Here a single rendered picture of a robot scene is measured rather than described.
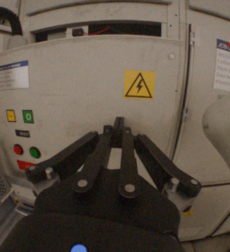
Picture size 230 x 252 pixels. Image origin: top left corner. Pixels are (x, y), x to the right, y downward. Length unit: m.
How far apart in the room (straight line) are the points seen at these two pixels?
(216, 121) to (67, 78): 0.32
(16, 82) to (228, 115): 0.46
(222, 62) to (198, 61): 0.12
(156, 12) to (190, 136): 0.53
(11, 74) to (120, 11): 0.44
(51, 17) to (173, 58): 0.55
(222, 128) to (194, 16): 0.47
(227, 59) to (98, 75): 0.55
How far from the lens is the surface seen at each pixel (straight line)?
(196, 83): 0.54
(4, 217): 0.63
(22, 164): 0.41
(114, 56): 0.23
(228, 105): 0.31
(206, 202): 0.98
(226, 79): 0.63
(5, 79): 0.36
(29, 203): 0.54
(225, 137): 0.31
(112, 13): 0.57
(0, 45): 0.66
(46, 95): 0.27
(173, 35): 0.56
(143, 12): 0.57
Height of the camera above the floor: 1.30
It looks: 18 degrees down
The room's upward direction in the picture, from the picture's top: 2 degrees clockwise
